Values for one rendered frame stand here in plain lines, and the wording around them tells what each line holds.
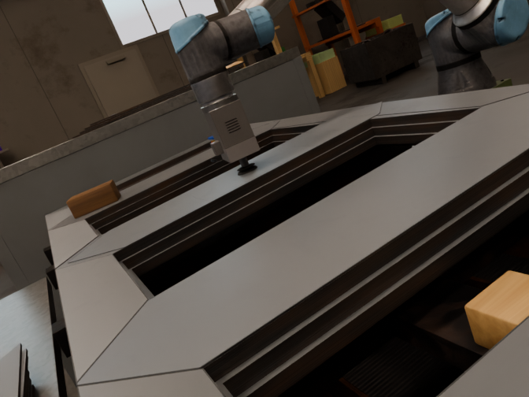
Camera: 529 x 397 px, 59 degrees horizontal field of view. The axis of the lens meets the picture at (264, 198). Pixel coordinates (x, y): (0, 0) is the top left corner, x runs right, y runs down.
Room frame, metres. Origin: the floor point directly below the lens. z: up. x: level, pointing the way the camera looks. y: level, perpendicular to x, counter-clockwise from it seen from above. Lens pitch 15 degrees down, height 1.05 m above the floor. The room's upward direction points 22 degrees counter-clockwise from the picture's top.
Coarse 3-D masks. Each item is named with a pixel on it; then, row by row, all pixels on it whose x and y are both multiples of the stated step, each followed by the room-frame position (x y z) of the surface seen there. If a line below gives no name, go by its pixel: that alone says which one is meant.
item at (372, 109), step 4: (364, 108) 1.07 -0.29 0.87; (368, 108) 1.05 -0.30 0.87; (372, 108) 1.03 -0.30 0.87; (376, 108) 1.01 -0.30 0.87; (380, 108) 0.99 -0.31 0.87; (352, 112) 1.08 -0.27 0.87; (356, 112) 1.06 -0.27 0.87; (360, 112) 1.04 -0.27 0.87; (364, 112) 1.02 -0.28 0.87; (368, 112) 1.00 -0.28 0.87; (372, 112) 0.98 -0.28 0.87; (376, 112) 0.97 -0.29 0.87; (340, 116) 1.09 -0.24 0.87; (344, 116) 1.07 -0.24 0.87; (348, 116) 1.05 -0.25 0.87; (352, 116) 1.03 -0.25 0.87
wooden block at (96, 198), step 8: (104, 184) 1.22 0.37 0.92; (112, 184) 1.22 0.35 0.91; (88, 192) 1.20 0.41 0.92; (96, 192) 1.20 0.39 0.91; (104, 192) 1.20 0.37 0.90; (112, 192) 1.20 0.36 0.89; (72, 200) 1.19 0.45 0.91; (80, 200) 1.19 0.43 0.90; (88, 200) 1.19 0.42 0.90; (96, 200) 1.20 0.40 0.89; (104, 200) 1.20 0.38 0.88; (112, 200) 1.20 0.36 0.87; (72, 208) 1.19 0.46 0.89; (80, 208) 1.19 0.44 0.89; (88, 208) 1.19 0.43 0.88; (96, 208) 1.19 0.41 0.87; (80, 216) 1.19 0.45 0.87
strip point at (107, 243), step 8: (96, 240) 0.86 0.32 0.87; (104, 240) 0.83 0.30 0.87; (112, 240) 0.81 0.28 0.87; (88, 248) 0.82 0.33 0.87; (96, 248) 0.80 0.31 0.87; (104, 248) 0.78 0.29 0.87; (112, 248) 0.75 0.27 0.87; (120, 248) 0.73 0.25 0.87; (80, 256) 0.79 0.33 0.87; (88, 256) 0.77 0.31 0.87
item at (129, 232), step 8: (144, 216) 0.90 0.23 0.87; (152, 216) 0.87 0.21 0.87; (120, 224) 0.91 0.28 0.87; (128, 224) 0.88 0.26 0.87; (136, 224) 0.85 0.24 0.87; (144, 224) 0.83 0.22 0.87; (152, 224) 0.80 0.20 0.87; (160, 224) 0.78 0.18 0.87; (112, 232) 0.87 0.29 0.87; (120, 232) 0.84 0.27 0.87; (128, 232) 0.82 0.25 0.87; (136, 232) 0.79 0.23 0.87; (144, 232) 0.77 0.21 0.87; (152, 232) 0.75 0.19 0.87; (120, 240) 0.78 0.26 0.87; (128, 240) 0.76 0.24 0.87; (136, 240) 0.74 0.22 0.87
